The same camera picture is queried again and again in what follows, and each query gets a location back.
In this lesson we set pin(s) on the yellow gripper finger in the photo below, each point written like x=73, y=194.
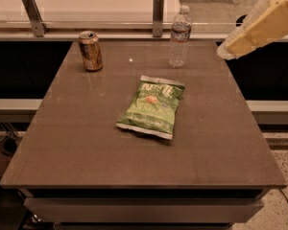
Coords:
x=258, y=9
x=268, y=27

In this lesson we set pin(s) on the orange soda can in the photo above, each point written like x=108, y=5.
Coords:
x=91, y=51

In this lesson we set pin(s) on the black office chair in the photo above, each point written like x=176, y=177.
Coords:
x=242, y=21

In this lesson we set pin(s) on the clear plastic water bottle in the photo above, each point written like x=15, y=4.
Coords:
x=179, y=38

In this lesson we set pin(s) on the green chip bag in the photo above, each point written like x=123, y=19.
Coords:
x=153, y=108

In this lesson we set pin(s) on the brown table with drawers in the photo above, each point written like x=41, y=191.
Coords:
x=78, y=169

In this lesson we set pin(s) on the middle metal railing bracket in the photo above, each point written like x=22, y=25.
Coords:
x=158, y=10

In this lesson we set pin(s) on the metal railing bracket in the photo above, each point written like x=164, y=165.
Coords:
x=158, y=10
x=39, y=29

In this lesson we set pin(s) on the left metal railing bracket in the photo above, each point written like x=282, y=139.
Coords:
x=39, y=29

